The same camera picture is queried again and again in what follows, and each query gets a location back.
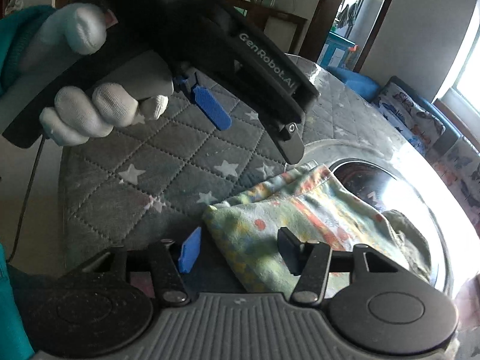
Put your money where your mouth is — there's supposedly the green patterned children's garment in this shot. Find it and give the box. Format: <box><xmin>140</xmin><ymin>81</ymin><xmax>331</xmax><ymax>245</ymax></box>
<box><xmin>202</xmin><ymin>161</ymin><xmax>432</xmax><ymax>297</ymax></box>

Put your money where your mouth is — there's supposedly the butterfly print pillow left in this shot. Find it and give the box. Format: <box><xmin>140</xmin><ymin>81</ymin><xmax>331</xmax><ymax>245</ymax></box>
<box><xmin>377</xmin><ymin>83</ymin><xmax>446</xmax><ymax>156</ymax></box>

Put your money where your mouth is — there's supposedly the butterfly print pillow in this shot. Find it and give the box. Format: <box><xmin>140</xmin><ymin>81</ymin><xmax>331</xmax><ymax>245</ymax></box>
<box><xmin>377</xmin><ymin>83</ymin><xmax>446</xmax><ymax>156</ymax></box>
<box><xmin>433</xmin><ymin>136</ymin><xmax>480</xmax><ymax>234</ymax></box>

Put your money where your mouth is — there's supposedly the teal sleeved left forearm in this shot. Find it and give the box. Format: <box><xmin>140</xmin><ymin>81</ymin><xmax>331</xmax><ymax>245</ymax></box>
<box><xmin>0</xmin><ymin>5</ymin><xmax>55</xmax><ymax>95</ymax></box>

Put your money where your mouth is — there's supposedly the grey quilted star table cover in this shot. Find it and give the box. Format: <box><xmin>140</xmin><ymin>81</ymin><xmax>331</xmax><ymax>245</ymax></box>
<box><xmin>58</xmin><ymin>53</ymin><xmax>480</xmax><ymax>360</ymax></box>

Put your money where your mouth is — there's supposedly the white gloved left hand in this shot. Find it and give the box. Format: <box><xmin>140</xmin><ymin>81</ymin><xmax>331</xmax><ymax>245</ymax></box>
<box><xmin>19</xmin><ymin>3</ymin><xmax>173</xmax><ymax>146</ymax></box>

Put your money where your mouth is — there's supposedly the window with frame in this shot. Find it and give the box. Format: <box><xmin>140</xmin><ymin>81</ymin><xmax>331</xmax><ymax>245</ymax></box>
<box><xmin>434</xmin><ymin>1</ymin><xmax>479</xmax><ymax>134</ymax></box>

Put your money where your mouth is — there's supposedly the butterfly print pillow right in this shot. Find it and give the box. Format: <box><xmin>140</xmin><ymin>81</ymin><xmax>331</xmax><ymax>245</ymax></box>
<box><xmin>433</xmin><ymin>136</ymin><xmax>480</xmax><ymax>234</ymax></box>

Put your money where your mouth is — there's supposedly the blue white cabinet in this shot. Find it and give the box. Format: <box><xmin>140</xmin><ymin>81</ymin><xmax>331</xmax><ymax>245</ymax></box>
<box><xmin>316</xmin><ymin>32</ymin><xmax>357</xmax><ymax>68</ymax></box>

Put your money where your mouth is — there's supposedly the teal sleeved right forearm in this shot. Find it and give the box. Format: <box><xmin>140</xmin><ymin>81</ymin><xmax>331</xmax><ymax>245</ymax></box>
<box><xmin>0</xmin><ymin>246</ymin><xmax>34</xmax><ymax>360</ymax></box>

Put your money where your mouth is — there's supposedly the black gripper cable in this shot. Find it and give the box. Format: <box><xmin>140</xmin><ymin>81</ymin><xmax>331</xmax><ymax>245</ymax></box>
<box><xmin>6</xmin><ymin>136</ymin><xmax>47</xmax><ymax>263</ymax></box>

